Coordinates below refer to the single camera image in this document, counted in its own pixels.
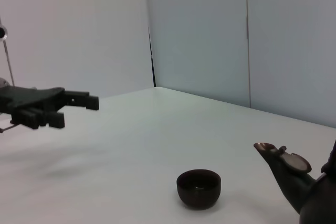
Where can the thin metal stand rod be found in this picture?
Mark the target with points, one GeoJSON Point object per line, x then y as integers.
{"type": "Point", "coordinates": [8, 61]}

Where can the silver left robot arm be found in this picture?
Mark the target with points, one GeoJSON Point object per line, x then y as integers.
{"type": "Point", "coordinates": [2, 83]}

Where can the small dark teacup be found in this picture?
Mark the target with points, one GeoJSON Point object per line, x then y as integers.
{"type": "Point", "coordinates": [198, 191]}

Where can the black round teapot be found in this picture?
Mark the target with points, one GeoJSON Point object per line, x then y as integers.
{"type": "Point", "coordinates": [296, 182]}

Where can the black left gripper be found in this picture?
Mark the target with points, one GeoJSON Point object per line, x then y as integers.
{"type": "Point", "coordinates": [29, 98]}

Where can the round black knob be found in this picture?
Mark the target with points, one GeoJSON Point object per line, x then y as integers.
{"type": "Point", "coordinates": [2, 33]}

